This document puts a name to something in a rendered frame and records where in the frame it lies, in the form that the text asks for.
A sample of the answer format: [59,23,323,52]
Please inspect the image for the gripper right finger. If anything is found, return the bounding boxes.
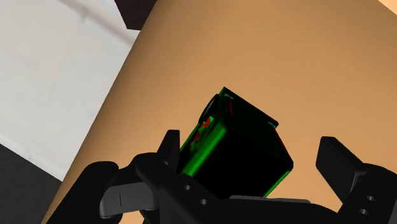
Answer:
[316,136,397,224]

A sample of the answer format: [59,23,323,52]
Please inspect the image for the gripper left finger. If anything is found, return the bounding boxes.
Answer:
[46,129,221,224]

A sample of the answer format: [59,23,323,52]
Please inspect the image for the green and black box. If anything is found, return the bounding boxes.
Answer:
[176,87,294,199]

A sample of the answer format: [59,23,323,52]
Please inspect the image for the tan wooden table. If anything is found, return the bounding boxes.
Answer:
[41,0,397,224]

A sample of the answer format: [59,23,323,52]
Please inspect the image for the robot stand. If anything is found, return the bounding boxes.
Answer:
[114,0,158,31]

